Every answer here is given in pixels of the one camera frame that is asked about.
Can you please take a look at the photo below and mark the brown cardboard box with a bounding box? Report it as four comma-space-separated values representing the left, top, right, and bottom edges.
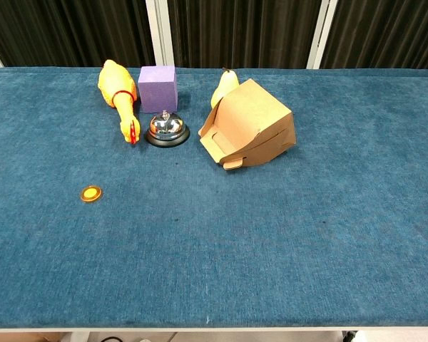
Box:
198, 78, 297, 172

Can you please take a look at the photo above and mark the small orange disc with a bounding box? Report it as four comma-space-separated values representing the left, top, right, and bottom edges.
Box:
80, 185, 103, 204

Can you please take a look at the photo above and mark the yellow pear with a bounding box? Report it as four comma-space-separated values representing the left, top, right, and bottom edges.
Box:
210, 67, 240, 109

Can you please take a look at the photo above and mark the blue table cloth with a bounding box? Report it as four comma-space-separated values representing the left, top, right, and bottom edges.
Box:
0, 66, 428, 329

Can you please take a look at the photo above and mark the silver desk bell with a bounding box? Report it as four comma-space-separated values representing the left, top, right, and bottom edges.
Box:
143, 110, 191, 148

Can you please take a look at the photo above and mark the yellow rubber chicken toy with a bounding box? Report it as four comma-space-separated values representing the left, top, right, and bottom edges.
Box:
98, 59, 141, 145

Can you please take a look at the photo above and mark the black pleated curtain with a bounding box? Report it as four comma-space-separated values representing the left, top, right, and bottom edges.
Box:
0, 0, 428, 71

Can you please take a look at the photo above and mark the purple foam cube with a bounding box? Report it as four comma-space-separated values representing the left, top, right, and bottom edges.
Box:
137, 66, 179, 114

